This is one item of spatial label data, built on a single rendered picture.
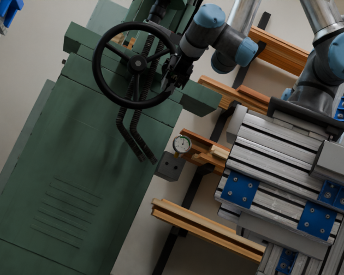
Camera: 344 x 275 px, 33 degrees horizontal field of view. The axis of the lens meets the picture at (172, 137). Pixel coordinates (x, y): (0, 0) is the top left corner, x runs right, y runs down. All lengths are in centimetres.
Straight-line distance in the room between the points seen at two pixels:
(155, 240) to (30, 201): 256
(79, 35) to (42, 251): 75
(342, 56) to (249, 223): 55
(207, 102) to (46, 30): 275
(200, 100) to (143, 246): 251
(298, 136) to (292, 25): 336
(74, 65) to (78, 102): 13
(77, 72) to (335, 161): 95
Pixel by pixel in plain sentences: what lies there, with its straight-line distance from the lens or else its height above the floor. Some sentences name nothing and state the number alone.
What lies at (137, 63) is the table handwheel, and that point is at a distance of 186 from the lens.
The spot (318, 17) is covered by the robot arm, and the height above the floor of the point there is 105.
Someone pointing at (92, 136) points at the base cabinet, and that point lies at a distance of 200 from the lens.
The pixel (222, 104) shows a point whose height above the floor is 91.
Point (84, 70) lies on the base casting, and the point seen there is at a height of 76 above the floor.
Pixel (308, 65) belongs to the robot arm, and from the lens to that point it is 177.
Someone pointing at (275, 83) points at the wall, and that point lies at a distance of 480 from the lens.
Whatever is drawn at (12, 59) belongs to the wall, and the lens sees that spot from 464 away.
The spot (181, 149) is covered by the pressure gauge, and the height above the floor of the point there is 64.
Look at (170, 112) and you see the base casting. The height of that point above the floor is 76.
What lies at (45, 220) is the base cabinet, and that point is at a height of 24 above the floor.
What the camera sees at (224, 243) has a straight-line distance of 404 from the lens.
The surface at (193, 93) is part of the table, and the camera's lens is 209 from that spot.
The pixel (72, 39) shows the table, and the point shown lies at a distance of 207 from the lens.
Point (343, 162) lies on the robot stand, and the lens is 155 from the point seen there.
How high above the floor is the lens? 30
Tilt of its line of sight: 11 degrees up
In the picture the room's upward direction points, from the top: 24 degrees clockwise
